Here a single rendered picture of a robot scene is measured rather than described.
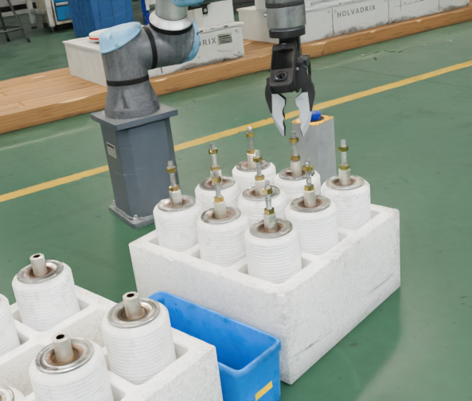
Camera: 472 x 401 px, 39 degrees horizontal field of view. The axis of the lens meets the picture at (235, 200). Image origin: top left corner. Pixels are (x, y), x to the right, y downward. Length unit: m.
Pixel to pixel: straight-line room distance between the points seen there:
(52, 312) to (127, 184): 0.78
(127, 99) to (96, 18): 4.00
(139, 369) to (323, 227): 0.44
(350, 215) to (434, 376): 0.33
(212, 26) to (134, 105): 1.89
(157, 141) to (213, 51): 1.82
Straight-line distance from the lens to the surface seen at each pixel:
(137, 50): 1.78
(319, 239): 1.21
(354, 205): 1.29
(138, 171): 1.81
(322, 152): 1.53
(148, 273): 1.33
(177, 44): 1.82
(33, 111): 3.17
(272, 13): 1.29
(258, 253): 1.12
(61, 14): 6.76
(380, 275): 1.36
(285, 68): 1.26
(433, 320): 1.35
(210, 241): 1.20
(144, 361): 0.94
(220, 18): 3.68
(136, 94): 1.79
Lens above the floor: 0.74
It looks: 22 degrees down
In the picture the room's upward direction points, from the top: 7 degrees counter-clockwise
